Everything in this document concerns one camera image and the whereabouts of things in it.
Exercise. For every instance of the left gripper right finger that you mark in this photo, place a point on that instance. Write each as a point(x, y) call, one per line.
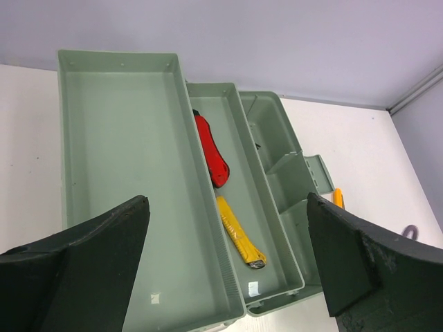
point(374, 279)

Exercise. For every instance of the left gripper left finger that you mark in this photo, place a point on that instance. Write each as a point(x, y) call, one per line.
point(79, 279)

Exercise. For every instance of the yellow utility knife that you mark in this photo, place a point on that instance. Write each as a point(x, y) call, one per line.
point(250, 255)

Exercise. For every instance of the green cantilever tool box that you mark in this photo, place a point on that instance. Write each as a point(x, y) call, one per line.
point(128, 129)

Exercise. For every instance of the small red utility knife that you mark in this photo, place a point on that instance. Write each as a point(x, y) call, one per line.
point(218, 168)

